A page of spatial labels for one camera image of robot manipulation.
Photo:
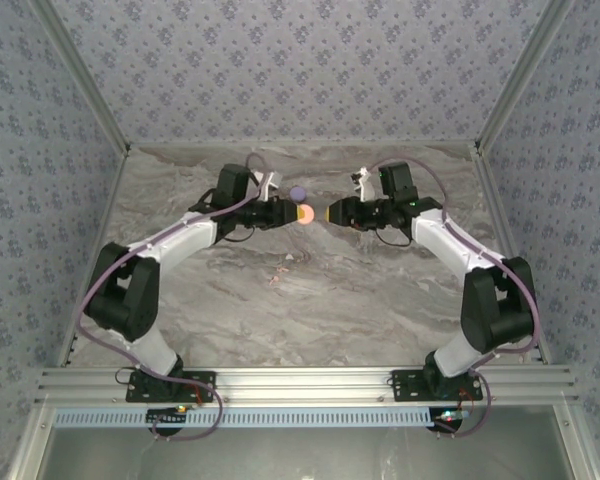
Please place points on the pink earbud charging case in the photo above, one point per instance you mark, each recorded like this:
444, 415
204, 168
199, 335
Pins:
307, 215

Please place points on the purple earbud charging case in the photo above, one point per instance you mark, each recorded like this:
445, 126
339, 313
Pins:
297, 192

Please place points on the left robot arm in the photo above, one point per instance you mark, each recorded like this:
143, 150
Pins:
125, 295

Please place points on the right controller board with LED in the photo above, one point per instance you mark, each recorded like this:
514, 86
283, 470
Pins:
450, 416

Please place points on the controller board with led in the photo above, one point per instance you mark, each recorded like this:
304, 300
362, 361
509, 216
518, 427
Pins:
167, 416
450, 416

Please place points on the left controller board with LED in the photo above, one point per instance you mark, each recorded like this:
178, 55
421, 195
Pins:
167, 416

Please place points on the grey metal shelf panel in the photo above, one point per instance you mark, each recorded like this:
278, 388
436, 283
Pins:
305, 455

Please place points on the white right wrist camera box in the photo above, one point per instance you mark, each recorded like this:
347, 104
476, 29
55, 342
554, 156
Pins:
362, 186

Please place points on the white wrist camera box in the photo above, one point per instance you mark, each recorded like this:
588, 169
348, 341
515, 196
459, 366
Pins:
267, 185
362, 186

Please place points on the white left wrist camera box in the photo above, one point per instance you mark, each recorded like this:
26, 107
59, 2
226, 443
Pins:
267, 185

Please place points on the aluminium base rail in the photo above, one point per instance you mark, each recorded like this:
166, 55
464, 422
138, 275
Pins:
305, 385

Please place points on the aluminium corner post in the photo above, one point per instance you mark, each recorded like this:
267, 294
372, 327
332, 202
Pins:
87, 75
518, 75

